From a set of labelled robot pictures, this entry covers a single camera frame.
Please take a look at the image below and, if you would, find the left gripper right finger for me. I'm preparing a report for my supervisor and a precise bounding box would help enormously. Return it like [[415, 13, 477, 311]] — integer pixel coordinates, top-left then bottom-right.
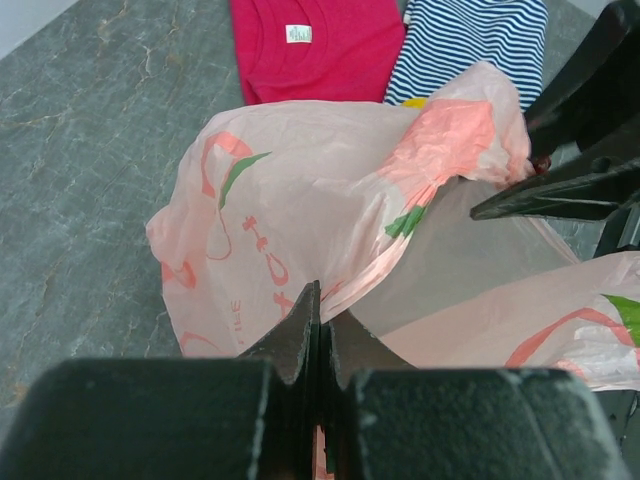
[[320, 314, 633, 479]]

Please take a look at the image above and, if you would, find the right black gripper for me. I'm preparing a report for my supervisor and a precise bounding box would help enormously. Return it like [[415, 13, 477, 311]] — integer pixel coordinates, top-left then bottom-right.
[[470, 0, 639, 258]]

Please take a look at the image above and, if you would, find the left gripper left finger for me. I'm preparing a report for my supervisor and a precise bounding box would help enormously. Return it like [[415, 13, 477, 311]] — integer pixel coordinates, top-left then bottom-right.
[[1, 282, 320, 479]]

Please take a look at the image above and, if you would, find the pink plastic bag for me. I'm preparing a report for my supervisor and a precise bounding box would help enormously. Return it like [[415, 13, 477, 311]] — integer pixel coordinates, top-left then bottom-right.
[[146, 62, 639, 390]]

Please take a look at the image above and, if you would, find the purple grape bunch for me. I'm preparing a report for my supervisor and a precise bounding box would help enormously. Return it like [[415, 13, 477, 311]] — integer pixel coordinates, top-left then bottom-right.
[[530, 156, 552, 175]]

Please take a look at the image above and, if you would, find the yellow lemon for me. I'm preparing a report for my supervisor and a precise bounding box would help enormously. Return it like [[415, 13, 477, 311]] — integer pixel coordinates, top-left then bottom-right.
[[402, 97, 428, 109]]

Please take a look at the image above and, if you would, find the blue white striped cloth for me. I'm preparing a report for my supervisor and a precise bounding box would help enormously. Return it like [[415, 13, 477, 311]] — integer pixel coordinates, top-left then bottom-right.
[[384, 0, 549, 110]]

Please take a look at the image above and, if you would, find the red folded t-shirt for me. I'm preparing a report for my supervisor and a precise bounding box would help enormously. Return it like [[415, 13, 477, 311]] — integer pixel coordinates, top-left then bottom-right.
[[229, 0, 405, 105]]

